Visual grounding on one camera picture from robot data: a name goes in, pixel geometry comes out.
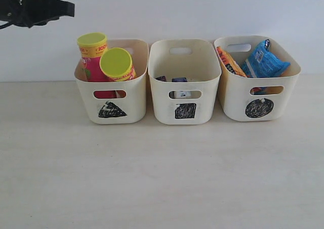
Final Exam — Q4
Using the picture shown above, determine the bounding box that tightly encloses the right cream plastic bin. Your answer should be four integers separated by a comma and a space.
217, 40, 301, 122

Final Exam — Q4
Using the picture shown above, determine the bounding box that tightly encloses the white blue milk carton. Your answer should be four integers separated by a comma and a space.
172, 77, 191, 99

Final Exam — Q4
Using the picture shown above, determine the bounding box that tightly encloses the blue noodle packet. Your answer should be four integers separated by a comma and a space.
240, 39, 291, 78

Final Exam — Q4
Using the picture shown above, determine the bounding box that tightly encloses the pink chip can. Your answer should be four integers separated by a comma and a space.
77, 32, 108, 82

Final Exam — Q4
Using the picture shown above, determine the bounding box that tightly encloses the left cream plastic bin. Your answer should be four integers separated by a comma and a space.
74, 40, 149, 125

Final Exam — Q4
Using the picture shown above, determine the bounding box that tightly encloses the middle cream plastic bin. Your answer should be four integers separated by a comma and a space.
148, 39, 222, 125

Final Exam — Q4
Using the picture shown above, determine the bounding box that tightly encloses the yellow chip can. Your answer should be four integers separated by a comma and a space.
100, 48, 136, 82

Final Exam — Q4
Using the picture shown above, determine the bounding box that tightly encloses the cream plastic bin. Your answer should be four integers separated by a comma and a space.
74, 40, 149, 125
217, 40, 301, 122
148, 39, 222, 125

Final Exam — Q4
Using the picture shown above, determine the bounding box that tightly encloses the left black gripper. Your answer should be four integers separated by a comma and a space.
1, 0, 75, 28

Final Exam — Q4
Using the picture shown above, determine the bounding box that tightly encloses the orange noodle packet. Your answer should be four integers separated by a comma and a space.
216, 46, 247, 78

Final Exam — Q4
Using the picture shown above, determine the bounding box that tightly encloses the purple small carton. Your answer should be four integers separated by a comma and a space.
156, 75, 174, 99

